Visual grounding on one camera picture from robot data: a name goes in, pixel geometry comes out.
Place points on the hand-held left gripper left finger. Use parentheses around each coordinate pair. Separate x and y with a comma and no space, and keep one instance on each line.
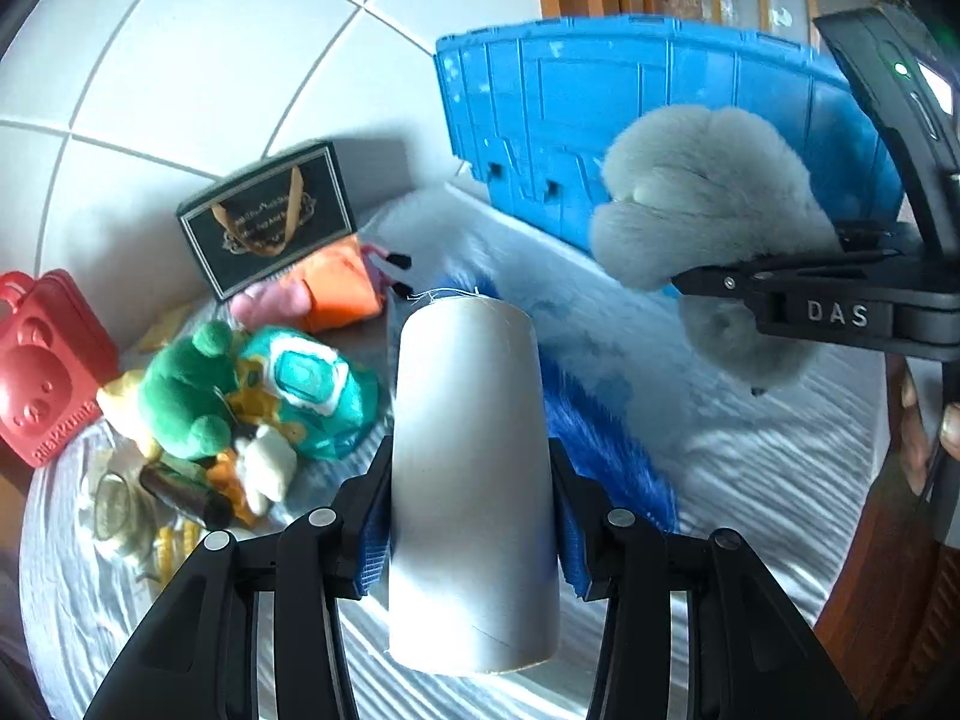
(371,555)

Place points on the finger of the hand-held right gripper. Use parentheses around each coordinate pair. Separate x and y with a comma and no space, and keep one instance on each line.
(870,234)
(720,283)

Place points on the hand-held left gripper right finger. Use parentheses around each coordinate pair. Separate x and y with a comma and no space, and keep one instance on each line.
(571,551)

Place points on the grey fluffy plush toy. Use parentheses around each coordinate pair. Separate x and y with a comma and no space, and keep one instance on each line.
(697,187)

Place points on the white cardboard tube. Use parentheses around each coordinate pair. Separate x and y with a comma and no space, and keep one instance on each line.
(469,465)

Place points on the teal plush toy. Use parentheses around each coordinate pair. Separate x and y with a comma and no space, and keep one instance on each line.
(307,382)

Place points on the green and yellow plush toy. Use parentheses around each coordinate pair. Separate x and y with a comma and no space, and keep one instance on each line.
(187,390)

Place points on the blue plastic crate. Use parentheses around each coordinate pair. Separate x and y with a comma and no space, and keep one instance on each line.
(525,112)

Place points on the pink and orange plush toy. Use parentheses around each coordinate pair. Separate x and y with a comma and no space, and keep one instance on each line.
(337,285)

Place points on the person's right hand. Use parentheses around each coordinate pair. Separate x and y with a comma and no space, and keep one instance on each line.
(911,435)

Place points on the blue furry cloth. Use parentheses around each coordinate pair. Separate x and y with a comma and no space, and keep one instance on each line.
(600,435)

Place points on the small white plush toy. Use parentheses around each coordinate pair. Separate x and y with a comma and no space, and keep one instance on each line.
(266,465)

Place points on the white and blue bed sheet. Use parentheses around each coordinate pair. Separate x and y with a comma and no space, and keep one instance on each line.
(750,465)

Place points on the yellow plastic toy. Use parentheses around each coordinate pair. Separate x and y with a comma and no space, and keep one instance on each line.
(176,547)

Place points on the brown glass bottle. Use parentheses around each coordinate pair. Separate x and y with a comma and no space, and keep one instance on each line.
(184,495)

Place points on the clear glass jar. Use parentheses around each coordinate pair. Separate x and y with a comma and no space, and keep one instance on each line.
(116,517)

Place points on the red bear-shaped case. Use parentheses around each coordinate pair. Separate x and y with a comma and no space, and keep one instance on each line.
(45,375)

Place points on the black gift bag, gold ribbon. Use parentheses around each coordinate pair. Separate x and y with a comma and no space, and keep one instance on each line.
(300,187)

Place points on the wooden bed side rail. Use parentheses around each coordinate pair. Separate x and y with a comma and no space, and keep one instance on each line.
(885,615)

